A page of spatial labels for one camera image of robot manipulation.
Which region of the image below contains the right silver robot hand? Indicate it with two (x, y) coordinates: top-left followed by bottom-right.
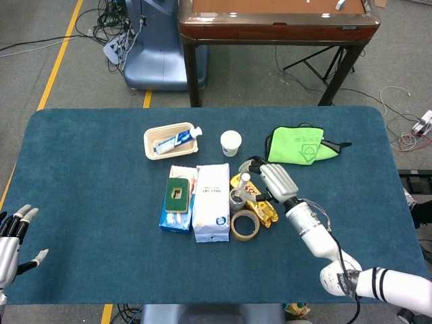
(238, 155), (300, 205)

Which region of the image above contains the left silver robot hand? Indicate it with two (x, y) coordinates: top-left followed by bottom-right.
(0, 204), (50, 290)

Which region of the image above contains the clear plastic tube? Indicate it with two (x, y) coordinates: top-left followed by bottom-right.
(235, 173), (251, 203)

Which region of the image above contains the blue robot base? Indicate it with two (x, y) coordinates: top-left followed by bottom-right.
(123, 0), (209, 91)

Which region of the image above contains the blue white toothpaste tube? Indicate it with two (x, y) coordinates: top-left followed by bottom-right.
(153, 126), (203, 155)

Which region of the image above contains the yellow foil snack packet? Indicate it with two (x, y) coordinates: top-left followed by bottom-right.
(229, 172), (279, 230)

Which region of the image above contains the green microfibre cloth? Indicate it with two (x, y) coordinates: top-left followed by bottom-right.
(266, 126), (340, 166)

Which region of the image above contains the clear plastic jar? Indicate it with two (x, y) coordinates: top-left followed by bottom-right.
(229, 188), (250, 213)

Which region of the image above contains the white paper cup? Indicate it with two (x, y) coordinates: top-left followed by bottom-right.
(220, 130), (243, 157)

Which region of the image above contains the green cloth bag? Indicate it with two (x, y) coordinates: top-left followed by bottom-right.
(264, 123), (352, 163)

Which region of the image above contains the yellow packing tape roll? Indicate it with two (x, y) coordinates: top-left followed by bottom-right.
(230, 209), (261, 242)

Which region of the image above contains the white paper bag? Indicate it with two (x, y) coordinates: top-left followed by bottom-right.
(191, 163), (232, 244)

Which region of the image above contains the green yellow sponge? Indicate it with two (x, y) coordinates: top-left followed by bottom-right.
(164, 178), (190, 214)

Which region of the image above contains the blue tissue box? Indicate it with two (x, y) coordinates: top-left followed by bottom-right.
(159, 164), (198, 234)

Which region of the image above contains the yellow printed packet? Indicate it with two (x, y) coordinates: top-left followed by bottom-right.
(283, 302), (311, 320)

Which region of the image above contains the beige food tray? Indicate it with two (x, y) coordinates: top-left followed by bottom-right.
(143, 121), (200, 161)

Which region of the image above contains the black foot pedal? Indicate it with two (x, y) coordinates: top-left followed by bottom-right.
(398, 168), (432, 194)

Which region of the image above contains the grey blue robot chassis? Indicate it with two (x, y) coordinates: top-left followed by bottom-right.
(140, 303), (286, 324)

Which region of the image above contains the brown mahjong table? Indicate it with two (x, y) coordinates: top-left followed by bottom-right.
(178, 0), (381, 108)

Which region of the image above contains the white power strip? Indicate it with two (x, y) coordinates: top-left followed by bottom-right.
(103, 33), (132, 65)
(411, 109), (432, 136)

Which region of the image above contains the long black floor cable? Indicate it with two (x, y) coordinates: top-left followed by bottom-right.
(274, 45), (421, 136)

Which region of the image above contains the red cable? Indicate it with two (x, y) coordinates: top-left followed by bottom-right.
(390, 132), (432, 153)

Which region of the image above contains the white cable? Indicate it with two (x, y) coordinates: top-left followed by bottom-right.
(380, 86), (413, 114)

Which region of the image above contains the black cable bundle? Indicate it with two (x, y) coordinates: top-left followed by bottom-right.
(74, 0), (138, 74)

